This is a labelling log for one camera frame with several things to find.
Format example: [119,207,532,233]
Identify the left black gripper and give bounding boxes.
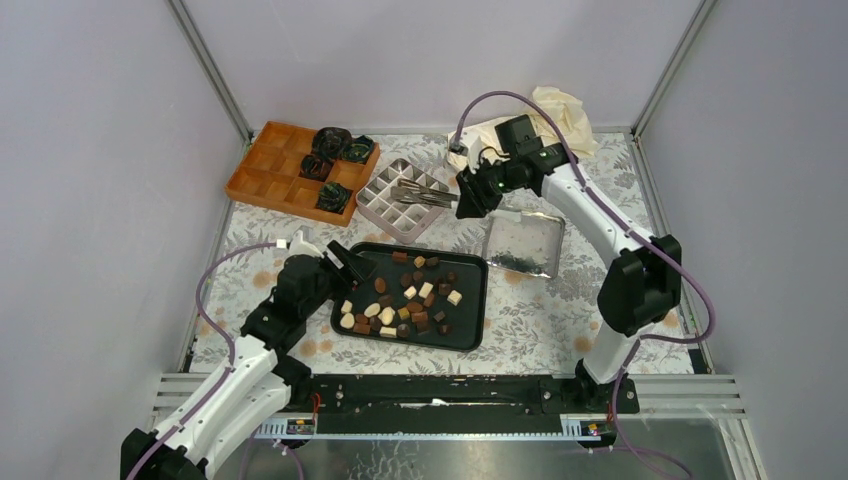
[301,241,379,321]

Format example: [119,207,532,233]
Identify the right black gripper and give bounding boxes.
[455,156,518,221]

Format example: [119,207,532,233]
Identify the metal serving tongs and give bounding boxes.
[389,178,459,209]

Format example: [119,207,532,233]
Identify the black plastic tray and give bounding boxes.
[330,242,489,352]

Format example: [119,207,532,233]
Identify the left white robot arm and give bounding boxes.
[119,236,377,479]

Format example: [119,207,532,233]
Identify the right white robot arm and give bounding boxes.
[448,115,682,412]

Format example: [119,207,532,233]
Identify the white oval chocolate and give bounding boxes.
[363,303,382,318]

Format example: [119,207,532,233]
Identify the white chocolate piece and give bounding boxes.
[447,290,463,306]
[418,282,433,299]

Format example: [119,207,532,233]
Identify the cream cloth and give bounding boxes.
[446,86,599,171]

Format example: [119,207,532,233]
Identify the pink grid box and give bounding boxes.
[356,158,450,244]

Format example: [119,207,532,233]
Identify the silver metal tray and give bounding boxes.
[482,211,565,279]

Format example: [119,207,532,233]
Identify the dark paper cup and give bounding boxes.
[299,154,334,182]
[312,127,353,161]
[315,182,352,214]
[340,135,376,164]

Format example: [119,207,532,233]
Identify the orange compartment box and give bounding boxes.
[225,121,380,226]

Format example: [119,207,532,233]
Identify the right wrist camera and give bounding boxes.
[446,134,486,173]

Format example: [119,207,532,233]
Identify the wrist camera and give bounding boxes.
[273,230,324,258]
[446,134,486,173]

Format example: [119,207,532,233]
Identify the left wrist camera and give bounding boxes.
[273,230,324,258]

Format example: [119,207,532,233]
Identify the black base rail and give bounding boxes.
[286,374,640,437]

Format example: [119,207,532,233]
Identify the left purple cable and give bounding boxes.
[125,241,289,480]

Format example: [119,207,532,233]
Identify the purple cable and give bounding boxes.
[125,241,289,480]
[452,90,719,480]

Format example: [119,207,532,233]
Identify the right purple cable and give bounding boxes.
[452,90,719,480]

